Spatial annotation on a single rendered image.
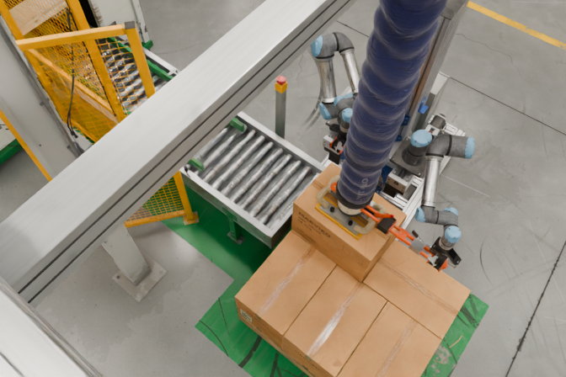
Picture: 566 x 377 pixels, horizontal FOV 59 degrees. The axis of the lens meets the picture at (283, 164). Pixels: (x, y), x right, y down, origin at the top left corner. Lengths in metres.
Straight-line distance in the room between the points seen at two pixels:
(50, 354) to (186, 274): 3.45
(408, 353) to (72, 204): 2.77
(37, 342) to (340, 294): 2.89
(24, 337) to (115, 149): 0.38
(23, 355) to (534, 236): 4.29
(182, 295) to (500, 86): 3.58
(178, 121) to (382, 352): 2.65
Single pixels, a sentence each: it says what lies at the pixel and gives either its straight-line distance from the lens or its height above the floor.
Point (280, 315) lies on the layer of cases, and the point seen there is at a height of 0.54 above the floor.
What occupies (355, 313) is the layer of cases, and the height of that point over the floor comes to 0.54.
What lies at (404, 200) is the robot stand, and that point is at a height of 0.23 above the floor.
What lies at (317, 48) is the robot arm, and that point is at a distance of 3.09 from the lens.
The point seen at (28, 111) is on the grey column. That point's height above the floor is 2.13.
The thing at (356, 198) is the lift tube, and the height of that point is 1.28.
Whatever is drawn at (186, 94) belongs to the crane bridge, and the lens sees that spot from 0.96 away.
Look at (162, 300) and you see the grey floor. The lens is 4.02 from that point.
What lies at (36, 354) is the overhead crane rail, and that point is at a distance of 0.63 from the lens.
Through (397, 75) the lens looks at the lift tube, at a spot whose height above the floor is 2.33.
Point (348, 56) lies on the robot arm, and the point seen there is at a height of 1.53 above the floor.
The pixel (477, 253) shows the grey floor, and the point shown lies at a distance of 4.38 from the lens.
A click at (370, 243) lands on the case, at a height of 0.94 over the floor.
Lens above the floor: 3.78
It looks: 59 degrees down
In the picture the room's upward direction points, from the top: 2 degrees clockwise
